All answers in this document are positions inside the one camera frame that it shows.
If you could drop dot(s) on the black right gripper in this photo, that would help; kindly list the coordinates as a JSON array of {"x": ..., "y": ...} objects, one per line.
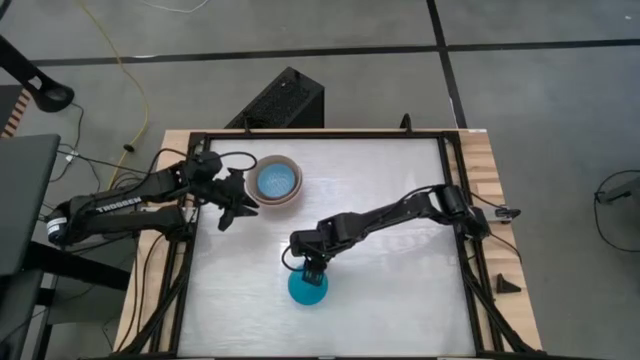
[{"x": 311, "y": 242}]

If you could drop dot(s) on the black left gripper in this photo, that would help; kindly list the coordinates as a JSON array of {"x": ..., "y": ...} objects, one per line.
[{"x": 217, "y": 190}]

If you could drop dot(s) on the translucent blue bowl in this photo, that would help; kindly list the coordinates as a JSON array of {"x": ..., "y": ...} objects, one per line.
[{"x": 300, "y": 292}]

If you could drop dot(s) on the large white bowl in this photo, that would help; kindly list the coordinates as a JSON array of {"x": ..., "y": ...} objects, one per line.
[{"x": 297, "y": 192}]

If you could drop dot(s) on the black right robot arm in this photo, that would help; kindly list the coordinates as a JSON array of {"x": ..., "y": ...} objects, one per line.
[{"x": 400, "y": 210}]

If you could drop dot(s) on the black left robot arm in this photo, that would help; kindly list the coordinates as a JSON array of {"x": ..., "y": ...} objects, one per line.
[{"x": 120, "y": 210}]

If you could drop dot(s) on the black computer tower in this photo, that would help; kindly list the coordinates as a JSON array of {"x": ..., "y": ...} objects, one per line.
[{"x": 280, "y": 102}]

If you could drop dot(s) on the silver clamp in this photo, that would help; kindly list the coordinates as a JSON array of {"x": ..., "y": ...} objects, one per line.
[{"x": 505, "y": 213}]

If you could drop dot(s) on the dark grey side desk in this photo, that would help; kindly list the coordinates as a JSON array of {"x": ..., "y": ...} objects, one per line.
[{"x": 22, "y": 200}]

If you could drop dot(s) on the black table frame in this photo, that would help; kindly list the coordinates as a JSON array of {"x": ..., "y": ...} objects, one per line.
[{"x": 457, "y": 200}]

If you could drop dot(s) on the black triangular bracket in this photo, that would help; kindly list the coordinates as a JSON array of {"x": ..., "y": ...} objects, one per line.
[{"x": 506, "y": 285}]

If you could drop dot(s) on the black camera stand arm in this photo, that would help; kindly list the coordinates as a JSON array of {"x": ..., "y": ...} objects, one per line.
[{"x": 35, "y": 82}]

